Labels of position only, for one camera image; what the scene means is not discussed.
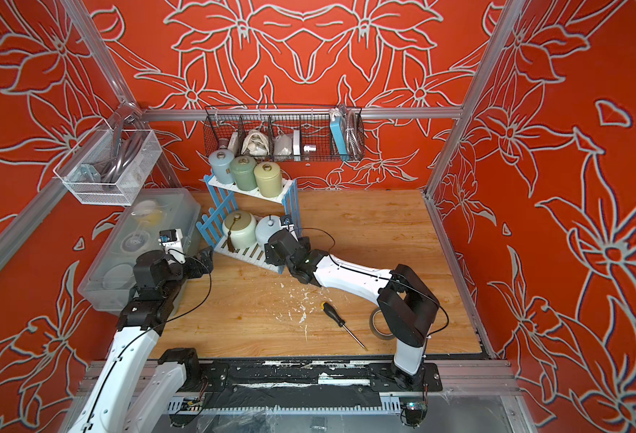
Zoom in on brown tape roll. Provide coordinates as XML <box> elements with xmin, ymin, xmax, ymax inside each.
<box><xmin>368</xmin><ymin>307</ymin><xmax>397</xmax><ymax>342</ymax></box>

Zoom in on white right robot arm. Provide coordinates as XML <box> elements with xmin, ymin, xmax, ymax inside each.
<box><xmin>265</xmin><ymin>228</ymin><xmax>440</xmax><ymax>377</ymax></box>

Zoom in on light blue flat box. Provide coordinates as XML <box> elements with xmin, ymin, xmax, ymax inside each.
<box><xmin>329</xmin><ymin>108</ymin><xmax>348</xmax><ymax>161</ymax></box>

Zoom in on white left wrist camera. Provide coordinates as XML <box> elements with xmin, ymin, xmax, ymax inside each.
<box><xmin>159</xmin><ymin>228</ymin><xmax>186</xmax><ymax>264</ymax></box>

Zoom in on blue tea canister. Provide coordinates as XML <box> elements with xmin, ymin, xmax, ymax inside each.
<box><xmin>208</xmin><ymin>148</ymin><xmax>236</xmax><ymax>184</ymax></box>

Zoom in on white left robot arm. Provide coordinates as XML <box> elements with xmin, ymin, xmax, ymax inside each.
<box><xmin>70</xmin><ymin>246</ymin><xmax>213</xmax><ymax>432</ymax></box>

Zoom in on pale blue round jar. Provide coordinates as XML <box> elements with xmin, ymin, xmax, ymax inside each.
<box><xmin>255</xmin><ymin>215</ymin><xmax>282</xmax><ymax>246</ymax></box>

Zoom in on black yellow screwdriver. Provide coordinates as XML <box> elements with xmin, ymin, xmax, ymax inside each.
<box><xmin>321</xmin><ymin>302</ymin><xmax>368</xmax><ymax>350</ymax></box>

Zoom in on clear plastic wall basket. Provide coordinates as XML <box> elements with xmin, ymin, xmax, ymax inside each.
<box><xmin>54</xmin><ymin>121</ymin><xmax>162</xmax><ymax>207</ymax></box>

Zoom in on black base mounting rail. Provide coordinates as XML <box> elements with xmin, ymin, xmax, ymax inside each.
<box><xmin>180</xmin><ymin>357</ymin><xmax>443</xmax><ymax>393</ymax></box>

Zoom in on green tea canister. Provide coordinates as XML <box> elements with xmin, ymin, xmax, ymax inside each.
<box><xmin>229</xmin><ymin>155</ymin><xmax>258</xmax><ymax>191</ymax></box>

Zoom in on translucent plastic storage box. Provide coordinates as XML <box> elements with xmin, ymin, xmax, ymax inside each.
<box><xmin>78</xmin><ymin>189</ymin><xmax>202</xmax><ymax>316</ymax></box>

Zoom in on grey tubes in basket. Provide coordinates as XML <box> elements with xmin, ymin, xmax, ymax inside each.
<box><xmin>78</xmin><ymin>129</ymin><xmax>146</xmax><ymax>184</ymax></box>

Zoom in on metal flexible hose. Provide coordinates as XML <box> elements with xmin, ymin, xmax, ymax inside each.
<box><xmin>344</xmin><ymin>106</ymin><xmax>363</xmax><ymax>159</ymax></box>

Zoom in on black wire basket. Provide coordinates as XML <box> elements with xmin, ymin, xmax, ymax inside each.
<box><xmin>203</xmin><ymin>104</ymin><xmax>366</xmax><ymax>162</ymax></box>

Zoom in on cream round jar with tassel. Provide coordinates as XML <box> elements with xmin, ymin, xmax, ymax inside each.
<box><xmin>224</xmin><ymin>210</ymin><xmax>256</xmax><ymax>253</ymax></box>

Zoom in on blue white slatted shelf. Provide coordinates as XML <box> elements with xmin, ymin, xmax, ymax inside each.
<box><xmin>196</xmin><ymin>175</ymin><xmax>301</xmax><ymax>274</ymax></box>

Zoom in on yellow tea canister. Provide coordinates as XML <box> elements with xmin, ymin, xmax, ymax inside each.
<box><xmin>254</xmin><ymin>162</ymin><xmax>283</xmax><ymax>198</ymax></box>

